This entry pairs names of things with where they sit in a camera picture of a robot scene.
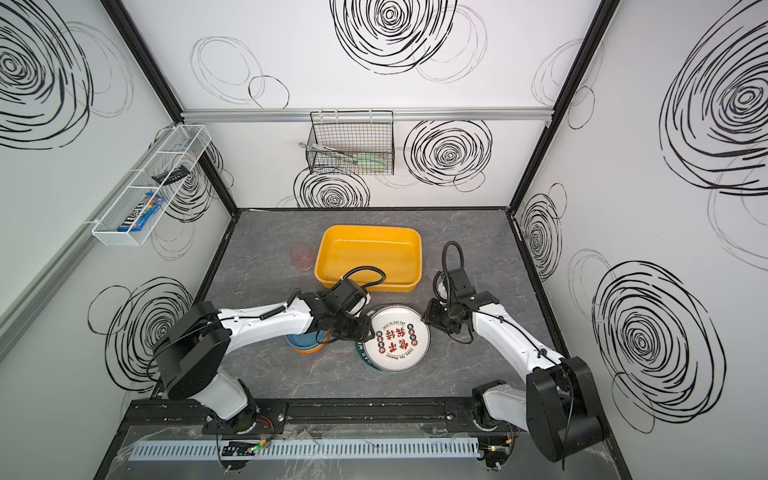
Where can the blue candy packet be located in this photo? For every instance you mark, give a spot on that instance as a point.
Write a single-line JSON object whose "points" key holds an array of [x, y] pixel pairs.
{"points": [[140, 215]]}

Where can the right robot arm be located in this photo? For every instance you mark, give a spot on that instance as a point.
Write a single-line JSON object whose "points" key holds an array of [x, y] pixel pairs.
{"points": [[560, 407]]}

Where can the green rimmed white plate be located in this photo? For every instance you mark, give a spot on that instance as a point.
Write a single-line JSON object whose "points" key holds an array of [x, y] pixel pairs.
{"points": [[390, 355]]}

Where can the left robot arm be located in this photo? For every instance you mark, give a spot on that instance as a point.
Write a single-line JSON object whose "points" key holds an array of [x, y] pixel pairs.
{"points": [[189, 356]]}

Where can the blue bowl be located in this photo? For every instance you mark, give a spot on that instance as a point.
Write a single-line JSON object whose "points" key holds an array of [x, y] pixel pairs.
{"points": [[306, 340]]}

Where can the pink translucent cup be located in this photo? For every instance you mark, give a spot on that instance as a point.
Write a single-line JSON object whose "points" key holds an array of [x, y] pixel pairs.
{"points": [[302, 256]]}

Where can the white plate red characters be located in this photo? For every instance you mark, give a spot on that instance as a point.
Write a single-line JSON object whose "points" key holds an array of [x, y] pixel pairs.
{"points": [[400, 321]]}

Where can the black wire basket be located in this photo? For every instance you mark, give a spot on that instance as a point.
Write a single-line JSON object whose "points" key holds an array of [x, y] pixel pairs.
{"points": [[336, 135]]}

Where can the orange bowl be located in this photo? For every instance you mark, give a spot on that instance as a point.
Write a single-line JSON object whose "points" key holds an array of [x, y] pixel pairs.
{"points": [[308, 351]]}

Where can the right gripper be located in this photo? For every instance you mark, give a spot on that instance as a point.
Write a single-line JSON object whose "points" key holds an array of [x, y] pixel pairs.
{"points": [[442, 315]]}

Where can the yellow plastic bin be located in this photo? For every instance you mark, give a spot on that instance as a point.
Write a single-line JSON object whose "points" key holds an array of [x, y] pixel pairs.
{"points": [[397, 251]]}

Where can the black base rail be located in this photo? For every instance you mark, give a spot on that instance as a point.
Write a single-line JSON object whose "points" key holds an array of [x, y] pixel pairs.
{"points": [[451, 414]]}

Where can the green item in basket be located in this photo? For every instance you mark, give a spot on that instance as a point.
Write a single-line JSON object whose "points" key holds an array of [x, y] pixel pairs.
{"points": [[370, 163]]}

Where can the white wire shelf basket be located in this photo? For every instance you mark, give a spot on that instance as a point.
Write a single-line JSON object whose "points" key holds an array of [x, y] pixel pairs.
{"points": [[185, 201]]}

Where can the white slotted cable duct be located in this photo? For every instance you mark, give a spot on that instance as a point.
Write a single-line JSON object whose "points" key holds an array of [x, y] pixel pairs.
{"points": [[333, 449]]}

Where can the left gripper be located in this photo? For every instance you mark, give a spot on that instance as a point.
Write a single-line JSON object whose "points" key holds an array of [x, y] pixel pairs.
{"points": [[349, 324]]}

